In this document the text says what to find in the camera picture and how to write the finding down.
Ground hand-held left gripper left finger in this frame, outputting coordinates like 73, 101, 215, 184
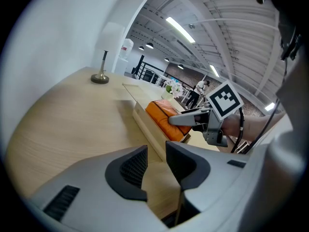
25, 145, 171, 232

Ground person's gray shirt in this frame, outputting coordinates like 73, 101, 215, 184
241, 44, 309, 232

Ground thin black cable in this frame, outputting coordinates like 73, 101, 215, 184
242, 58, 289, 154

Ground white flowers in vase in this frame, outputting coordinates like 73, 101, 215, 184
161, 78, 184, 102

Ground orange tissue pack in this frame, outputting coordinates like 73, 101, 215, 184
145, 100, 193, 142

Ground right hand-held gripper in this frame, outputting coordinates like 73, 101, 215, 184
168, 80, 245, 148

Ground person's right forearm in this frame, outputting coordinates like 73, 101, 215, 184
221, 112, 288, 143

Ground white cable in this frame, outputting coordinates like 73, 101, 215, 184
193, 17, 280, 31

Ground black metal railing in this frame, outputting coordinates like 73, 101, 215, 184
131, 55, 168, 82

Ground black head-worn camera rig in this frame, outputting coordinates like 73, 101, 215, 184
252, 0, 304, 61

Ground white shade table lamp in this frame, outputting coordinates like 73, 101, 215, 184
90, 22, 126, 85

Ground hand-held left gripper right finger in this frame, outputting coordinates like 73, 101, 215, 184
165, 141, 253, 224

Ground thick black cable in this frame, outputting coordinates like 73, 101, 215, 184
230, 107, 245, 154

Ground beige wooden container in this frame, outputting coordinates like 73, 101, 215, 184
132, 101, 192, 163

